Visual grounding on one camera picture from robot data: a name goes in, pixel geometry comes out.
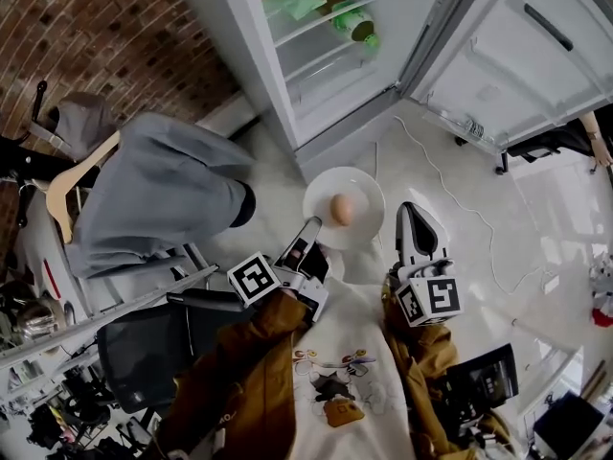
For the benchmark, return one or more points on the person's right forearm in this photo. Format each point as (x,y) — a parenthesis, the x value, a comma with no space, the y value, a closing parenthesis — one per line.
(421,352)

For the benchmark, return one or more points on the white machine with red stripe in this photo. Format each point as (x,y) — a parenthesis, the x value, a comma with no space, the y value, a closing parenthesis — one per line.
(43,242)

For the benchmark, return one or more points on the green label tea bottle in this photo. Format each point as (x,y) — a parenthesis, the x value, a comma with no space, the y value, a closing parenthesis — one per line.
(352,19)

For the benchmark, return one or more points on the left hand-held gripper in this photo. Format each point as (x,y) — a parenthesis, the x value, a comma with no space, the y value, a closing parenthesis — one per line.
(254,281)

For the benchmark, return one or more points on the black waist-worn device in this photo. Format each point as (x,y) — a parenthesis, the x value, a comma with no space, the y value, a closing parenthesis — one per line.
(483,381)

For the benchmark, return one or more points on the white perforated metal rack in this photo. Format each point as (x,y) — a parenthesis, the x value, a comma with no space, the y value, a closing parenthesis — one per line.
(96,319)

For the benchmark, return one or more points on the black wheel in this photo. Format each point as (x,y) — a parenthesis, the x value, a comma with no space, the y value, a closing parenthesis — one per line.
(245,204)

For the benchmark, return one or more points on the black mesh office chair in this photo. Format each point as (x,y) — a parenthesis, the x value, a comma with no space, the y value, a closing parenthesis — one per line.
(143,352)

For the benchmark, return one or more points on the person's left forearm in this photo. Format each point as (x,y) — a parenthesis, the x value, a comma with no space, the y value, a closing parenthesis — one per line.
(258,343)

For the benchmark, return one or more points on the wooden clothes hanger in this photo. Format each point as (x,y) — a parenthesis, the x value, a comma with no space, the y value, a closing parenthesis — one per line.
(60,194)

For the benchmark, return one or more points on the brown egg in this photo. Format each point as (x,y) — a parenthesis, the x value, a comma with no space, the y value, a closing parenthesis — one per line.
(341,209)

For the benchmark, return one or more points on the green plastic bag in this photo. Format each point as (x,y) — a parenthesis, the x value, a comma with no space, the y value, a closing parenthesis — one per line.
(294,4)

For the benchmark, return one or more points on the black office chair with casters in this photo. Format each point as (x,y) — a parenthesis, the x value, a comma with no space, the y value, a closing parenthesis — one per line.
(546,146)

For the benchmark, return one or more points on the black monitor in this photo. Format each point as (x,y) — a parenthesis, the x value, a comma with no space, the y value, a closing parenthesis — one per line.
(567,420)

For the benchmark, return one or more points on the black camera equipment pile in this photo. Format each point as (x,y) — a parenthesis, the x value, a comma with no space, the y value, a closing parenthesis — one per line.
(76,415)

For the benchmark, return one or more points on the grey coat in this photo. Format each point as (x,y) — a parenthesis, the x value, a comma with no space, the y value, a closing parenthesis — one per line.
(163,185)

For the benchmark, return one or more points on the grey cap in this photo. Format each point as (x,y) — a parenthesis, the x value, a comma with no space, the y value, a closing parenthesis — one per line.
(86,118)

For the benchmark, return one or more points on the white refrigerator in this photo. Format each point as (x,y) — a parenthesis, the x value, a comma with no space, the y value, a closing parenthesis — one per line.
(239,27)

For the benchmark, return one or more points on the white round plate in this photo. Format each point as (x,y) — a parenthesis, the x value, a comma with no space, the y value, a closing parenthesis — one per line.
(369,194)

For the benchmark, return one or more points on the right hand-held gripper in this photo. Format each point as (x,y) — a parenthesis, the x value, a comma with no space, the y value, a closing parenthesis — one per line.
(440,295)

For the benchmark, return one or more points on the beige tape roll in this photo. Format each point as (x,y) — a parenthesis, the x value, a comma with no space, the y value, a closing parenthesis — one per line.
(43,316)

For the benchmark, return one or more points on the person's white printed sweatshirt torso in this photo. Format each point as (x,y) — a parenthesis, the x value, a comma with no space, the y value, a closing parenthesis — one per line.
(345,324)

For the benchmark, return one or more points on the person's left hand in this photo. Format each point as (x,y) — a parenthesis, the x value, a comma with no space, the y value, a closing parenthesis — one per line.
(295,255)

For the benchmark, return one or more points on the white refrigerator door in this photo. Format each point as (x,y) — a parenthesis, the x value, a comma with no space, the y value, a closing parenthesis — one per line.
(517,65)

